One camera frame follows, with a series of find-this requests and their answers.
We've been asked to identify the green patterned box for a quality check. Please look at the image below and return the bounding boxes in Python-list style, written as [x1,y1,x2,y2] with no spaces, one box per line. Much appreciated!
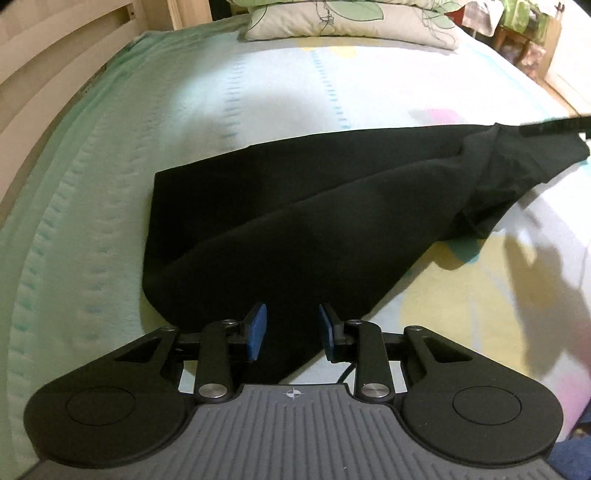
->
[500,0,549,35]

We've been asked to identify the wooden stool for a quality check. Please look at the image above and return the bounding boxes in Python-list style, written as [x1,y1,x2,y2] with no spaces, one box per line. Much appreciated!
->
[492,26,532,64]

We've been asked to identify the black pants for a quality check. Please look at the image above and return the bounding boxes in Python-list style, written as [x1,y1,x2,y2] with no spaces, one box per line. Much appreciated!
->
[142,124,589,383]

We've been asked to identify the leaf print pillow lower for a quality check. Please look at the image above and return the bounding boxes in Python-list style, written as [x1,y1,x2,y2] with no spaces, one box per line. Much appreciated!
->
[245,1,466,50]

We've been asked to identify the floral bed blanket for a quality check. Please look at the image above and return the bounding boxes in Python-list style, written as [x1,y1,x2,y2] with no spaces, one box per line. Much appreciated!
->
[1,18,590,479]

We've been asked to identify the wooden bed side rail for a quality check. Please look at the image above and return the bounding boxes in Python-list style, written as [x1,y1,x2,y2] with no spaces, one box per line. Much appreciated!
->
[1,0,212,215]

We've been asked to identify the blue jeans leg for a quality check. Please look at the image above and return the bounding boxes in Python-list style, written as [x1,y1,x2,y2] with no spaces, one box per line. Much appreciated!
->
[549,436,591,480]

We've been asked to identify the black cable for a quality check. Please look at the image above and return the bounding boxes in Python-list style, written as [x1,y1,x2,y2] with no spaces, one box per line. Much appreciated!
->
[334,361,359,385]

